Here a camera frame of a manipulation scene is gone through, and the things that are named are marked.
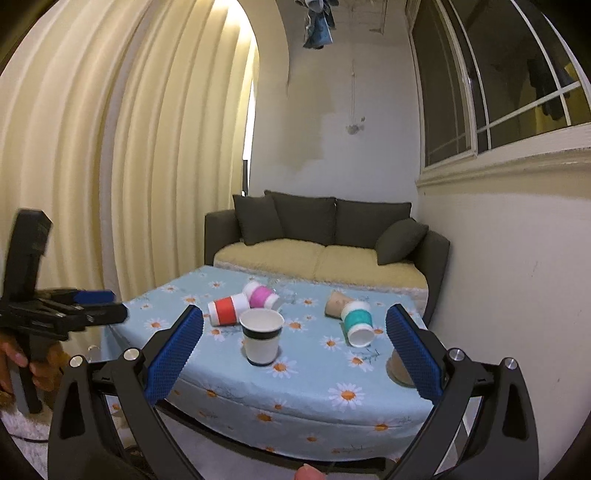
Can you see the blue daisy print tablecloth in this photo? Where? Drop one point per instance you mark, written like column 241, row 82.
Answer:
column 304, row 392

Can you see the white cup with red band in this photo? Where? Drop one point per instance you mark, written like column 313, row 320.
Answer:
column 228, row 310

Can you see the brown paper cup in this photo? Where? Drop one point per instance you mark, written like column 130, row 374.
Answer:
column 398, row 371
column 334, row 304

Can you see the small dark grey cushion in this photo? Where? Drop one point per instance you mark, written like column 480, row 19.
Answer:
column 399, row 242
column 256, row 221

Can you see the white cup with black band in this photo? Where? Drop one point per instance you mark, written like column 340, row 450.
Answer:
column 261, row 339

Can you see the cream curtain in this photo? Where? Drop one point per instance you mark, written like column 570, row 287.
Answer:
column 115, row 152

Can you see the white framed window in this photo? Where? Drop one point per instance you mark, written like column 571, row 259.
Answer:
column 503, row 78

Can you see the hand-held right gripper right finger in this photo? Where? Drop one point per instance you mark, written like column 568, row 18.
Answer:
column 413, row 350

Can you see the person's left hand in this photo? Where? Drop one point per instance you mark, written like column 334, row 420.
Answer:
column 46, row 371

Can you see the hanging blue clothes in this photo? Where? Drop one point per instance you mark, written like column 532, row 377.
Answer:
column 318, row 25

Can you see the white shaggy rug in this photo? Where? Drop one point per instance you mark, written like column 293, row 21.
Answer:
column 21, row 427

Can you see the large dark grey cushion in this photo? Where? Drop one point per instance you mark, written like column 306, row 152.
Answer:
column 364, row 226
column 304, row 217

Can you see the dark grey sofa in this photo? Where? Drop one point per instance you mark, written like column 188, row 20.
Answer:
column 438, row 258

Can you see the white cup with pink band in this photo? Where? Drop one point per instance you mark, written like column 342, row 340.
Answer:
column 262, row 296

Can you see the hanging wall ornament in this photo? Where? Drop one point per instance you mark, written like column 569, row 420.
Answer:
column 353, row 127

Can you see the yellow sofa cover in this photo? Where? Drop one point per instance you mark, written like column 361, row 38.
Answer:
column 277, row 258

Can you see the white cup with teal band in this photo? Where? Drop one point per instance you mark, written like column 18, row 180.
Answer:
column 358, row 324

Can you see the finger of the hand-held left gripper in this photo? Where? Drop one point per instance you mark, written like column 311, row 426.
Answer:
column 104, row 316
column 94, row 296

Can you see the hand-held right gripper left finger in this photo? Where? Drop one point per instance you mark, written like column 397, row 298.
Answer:
column 173, row 355

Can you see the clear plastic cup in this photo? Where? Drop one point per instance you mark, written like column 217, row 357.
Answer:
column 284, row 290

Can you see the person's right hand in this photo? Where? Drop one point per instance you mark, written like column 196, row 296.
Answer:
column 307, row 474

